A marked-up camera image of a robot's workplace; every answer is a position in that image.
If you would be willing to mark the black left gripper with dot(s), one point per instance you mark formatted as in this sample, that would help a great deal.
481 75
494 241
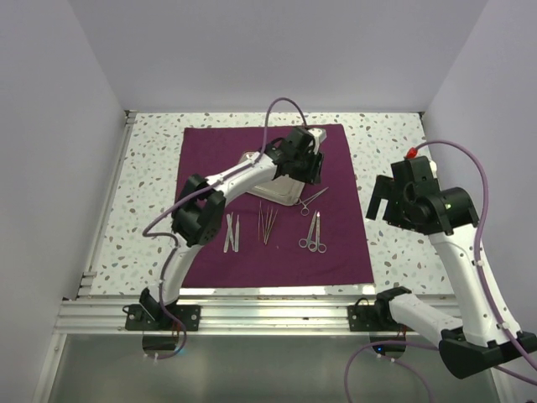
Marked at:
312 175

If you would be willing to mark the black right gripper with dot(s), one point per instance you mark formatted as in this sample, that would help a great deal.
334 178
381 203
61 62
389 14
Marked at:
383 190

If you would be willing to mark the steel instrument tray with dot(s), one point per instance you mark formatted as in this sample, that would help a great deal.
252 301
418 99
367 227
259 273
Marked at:
277 189

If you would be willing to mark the steel forceps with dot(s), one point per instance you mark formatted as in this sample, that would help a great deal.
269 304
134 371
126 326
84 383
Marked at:
304 203

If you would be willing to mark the purple cloth wrap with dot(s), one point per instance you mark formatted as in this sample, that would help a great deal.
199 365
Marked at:
282 262

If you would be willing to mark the steel surgical scissors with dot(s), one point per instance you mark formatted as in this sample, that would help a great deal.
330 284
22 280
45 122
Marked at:
321 247
308 242

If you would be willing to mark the thin pointed steel tweezers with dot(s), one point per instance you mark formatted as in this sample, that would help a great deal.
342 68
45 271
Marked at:
275 214

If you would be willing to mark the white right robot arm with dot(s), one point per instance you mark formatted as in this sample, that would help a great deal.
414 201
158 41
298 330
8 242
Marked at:
486 334

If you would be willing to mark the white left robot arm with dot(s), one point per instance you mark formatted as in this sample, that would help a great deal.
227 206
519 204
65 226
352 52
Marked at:
196 219

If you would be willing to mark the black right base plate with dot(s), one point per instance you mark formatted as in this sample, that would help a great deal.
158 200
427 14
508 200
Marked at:
363 316

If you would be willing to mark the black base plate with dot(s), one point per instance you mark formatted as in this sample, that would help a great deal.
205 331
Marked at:
363 316
139 320

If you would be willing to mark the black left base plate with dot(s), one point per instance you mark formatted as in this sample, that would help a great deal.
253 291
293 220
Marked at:
139 320

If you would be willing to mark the aluminium frame rail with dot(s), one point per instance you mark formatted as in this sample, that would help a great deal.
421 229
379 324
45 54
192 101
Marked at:
221 315

